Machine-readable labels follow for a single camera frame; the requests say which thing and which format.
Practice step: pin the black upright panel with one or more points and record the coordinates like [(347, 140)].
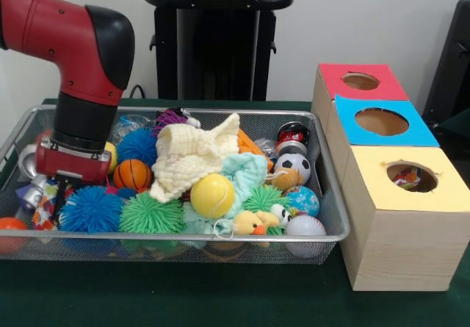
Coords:
[(451, 66)]

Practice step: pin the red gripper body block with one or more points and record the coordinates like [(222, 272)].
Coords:
[(73, 165)]

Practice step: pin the yellow tennis ball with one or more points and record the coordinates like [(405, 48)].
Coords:
[(212, 195)]

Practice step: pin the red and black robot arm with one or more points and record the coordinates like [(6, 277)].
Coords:
[(81, 66)]

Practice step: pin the cream muslin cloth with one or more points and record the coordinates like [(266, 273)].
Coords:
[(183, 161)]

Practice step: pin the black and white soccer ball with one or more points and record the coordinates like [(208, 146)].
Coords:
[(293, 164)]

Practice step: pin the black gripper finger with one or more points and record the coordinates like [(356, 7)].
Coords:
[(71, 185), (59, 198)]

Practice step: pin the blue spiky ball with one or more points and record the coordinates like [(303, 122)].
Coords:
[(137, 147), (92, 209)]

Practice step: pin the small colourful dotted cloth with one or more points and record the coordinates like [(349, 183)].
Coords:
[(405, 178)]

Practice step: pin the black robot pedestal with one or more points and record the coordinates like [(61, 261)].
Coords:
[(220, 47)]

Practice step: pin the wooden box with three holes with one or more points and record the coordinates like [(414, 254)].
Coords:
[(404, 250)]

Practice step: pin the shallow mesh bin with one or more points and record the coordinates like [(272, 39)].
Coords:
[(323, 202)]

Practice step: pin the dark green table cloth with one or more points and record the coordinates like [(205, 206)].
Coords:
[(220, 297)]

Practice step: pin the green spiky ball white nub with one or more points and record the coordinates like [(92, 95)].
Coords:
[(152, 213)]

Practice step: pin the mint green cloth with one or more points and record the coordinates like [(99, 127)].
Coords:
[(246, 169)]

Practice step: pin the purple spiky toy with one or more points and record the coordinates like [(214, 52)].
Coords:
[(169, 117)]

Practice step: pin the dark green side-table cloth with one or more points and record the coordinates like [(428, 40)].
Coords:
[(459, 121)]

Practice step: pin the green spiky ball with eyes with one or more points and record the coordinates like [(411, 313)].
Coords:
[(264, 198)]

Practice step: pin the heart print cloth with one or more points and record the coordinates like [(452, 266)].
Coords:
[(44, 209)]

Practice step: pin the blue globe ball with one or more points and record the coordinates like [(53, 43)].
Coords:
[(303, 200)]

